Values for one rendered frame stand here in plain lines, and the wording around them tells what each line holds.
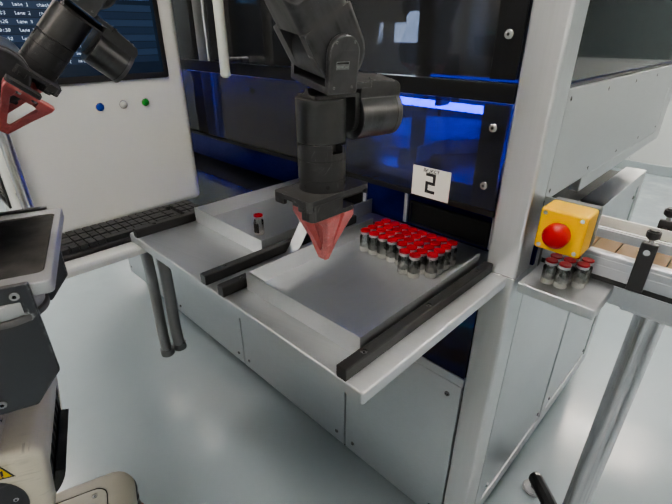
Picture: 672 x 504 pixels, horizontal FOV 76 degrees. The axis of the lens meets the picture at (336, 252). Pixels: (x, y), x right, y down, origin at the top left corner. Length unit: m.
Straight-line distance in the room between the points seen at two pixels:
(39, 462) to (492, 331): 0.76
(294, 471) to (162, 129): 1.15
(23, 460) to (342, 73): 0.62
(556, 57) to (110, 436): 1.72
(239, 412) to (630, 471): 1.35
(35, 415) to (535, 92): 0.87
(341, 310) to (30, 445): 0.46
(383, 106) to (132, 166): 0.97
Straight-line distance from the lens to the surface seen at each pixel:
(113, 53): 0.84
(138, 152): 1.38
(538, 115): 0.76
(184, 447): 1.73
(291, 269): 0.82
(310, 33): 0.45
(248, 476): 1.60
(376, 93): 0.53
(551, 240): 0.76
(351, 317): 0.69
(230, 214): 1.10
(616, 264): 0.90
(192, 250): 0.94
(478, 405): 1.05
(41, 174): 1.32
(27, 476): 0.76
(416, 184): 0.89
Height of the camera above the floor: 1.28
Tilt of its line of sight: 27 degrees down
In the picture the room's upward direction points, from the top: straight up
